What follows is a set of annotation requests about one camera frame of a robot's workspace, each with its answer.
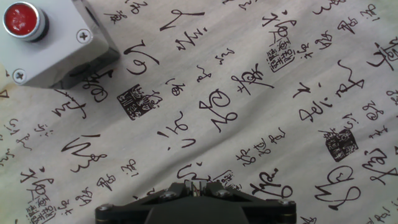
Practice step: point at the beige calligraphy print tablecloth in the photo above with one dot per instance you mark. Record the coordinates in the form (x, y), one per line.
(248, 109)

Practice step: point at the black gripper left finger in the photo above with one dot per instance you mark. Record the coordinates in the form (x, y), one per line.
(133, 205)

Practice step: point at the grey box flat red button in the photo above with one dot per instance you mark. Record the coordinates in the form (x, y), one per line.
(59, 53)

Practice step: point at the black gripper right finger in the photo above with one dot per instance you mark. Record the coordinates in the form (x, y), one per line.
(264, 208)

